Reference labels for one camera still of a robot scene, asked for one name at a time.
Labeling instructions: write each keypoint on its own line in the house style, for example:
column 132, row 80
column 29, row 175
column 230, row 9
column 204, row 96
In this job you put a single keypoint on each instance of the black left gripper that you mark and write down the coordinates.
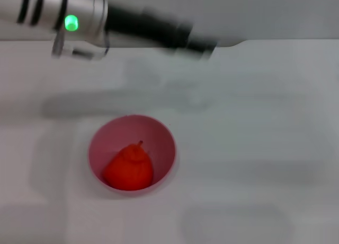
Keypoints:
column 148, row 24

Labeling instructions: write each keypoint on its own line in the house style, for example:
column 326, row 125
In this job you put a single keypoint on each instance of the pink plastic bowl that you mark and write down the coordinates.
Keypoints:
column 159, row 138

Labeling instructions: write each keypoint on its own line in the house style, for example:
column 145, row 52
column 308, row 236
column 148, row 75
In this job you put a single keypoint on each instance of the orange fruit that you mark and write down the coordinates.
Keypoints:
column 129, row 167

